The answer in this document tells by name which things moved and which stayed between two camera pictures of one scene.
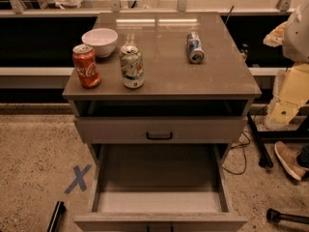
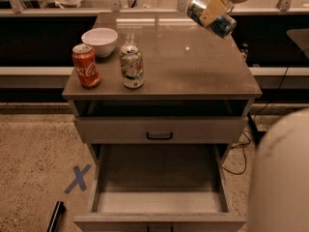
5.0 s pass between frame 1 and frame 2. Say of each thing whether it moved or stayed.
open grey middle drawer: stayed
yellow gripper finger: moved
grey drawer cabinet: stayed
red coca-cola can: stayed
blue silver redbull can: moved
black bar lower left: stayed
